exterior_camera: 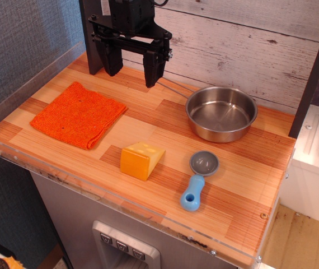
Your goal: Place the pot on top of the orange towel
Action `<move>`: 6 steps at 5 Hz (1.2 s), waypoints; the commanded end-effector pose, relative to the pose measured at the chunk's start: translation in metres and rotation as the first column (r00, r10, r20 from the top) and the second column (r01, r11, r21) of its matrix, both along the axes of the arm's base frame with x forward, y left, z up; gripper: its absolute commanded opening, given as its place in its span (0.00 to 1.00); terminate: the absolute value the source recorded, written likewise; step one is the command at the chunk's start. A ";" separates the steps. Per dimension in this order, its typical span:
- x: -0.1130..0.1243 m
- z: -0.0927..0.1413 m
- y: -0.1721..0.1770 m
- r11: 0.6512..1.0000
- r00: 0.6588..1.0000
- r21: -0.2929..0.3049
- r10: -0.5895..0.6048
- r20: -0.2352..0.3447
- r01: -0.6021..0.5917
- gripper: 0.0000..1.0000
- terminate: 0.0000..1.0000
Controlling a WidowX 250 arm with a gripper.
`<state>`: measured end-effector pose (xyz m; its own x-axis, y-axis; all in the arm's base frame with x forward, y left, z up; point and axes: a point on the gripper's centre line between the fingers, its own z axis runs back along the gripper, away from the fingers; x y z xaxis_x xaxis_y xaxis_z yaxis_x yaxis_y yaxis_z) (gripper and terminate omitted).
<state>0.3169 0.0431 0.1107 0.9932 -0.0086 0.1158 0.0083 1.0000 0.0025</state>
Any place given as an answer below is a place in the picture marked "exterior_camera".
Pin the grey toy fridge cabinet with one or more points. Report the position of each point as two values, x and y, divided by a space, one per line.
73 215

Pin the yellow toy cheese wedge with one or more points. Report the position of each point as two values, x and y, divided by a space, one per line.
138 160

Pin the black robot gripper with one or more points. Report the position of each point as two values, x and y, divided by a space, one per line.
130 26

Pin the dark grey vertical post right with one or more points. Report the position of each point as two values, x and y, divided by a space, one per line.
305 99

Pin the silver ice dispenser panel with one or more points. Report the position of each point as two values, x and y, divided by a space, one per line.
120 250

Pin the orange knitted towel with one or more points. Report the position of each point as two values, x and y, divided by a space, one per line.
78 116

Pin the stainless steel pot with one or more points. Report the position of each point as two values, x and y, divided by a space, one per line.
219 114

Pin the clear acrylic table guard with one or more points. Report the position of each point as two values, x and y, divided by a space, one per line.
236 202

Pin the white toy sink unit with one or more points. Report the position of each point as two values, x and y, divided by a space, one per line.
300 188

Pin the black orange object corner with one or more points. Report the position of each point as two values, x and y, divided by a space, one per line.
10 263

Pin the blue grey toy scoop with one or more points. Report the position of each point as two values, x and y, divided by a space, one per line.
203 164

